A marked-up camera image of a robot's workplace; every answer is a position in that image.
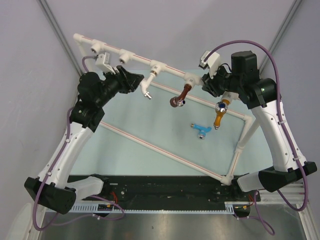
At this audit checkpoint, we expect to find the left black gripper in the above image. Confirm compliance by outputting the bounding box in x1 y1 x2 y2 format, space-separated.
95 65 144 108

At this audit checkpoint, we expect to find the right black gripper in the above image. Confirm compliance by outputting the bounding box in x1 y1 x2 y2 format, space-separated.
202 63 243 97

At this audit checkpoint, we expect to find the white water faucet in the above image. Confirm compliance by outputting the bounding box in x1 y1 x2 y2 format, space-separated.
139 71 157 100

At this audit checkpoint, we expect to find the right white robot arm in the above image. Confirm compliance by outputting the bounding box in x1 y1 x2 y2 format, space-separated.
199 50 317 201

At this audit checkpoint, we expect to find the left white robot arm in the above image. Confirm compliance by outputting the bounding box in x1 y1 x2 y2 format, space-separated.
24 65 144 215

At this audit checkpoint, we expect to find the amber yellow water faucet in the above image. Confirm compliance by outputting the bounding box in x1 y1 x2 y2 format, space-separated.
213 99 230 130

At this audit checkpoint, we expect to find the dark red water faucet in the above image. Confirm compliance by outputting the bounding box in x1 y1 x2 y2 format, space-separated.
169 83 193 108

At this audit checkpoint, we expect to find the blue water faucet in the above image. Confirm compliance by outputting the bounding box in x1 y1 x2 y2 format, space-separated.
190 123 212 140

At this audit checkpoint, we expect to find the light green table mat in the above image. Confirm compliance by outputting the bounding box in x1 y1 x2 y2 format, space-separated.
56 67 279 177

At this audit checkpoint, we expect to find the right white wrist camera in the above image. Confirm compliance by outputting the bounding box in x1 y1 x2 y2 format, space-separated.
198 50 222 79

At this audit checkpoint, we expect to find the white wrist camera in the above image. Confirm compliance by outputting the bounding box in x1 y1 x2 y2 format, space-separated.
198 50 222 79
95 51 116 75

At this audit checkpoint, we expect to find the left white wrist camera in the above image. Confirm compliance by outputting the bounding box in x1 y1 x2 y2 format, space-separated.
95 51 116 75

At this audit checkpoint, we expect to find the white PVC pipe frame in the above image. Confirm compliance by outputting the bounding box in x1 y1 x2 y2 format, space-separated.
73 33 252 186

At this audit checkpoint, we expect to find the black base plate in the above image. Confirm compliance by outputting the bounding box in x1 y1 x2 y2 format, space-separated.
74 174 262 211

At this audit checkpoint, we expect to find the aluminium extrusion rail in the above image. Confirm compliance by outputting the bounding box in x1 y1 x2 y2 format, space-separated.
257 183 320 240

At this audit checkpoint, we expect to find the white slotted cable duct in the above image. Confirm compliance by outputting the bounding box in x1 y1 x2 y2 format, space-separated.
69 202 237 215

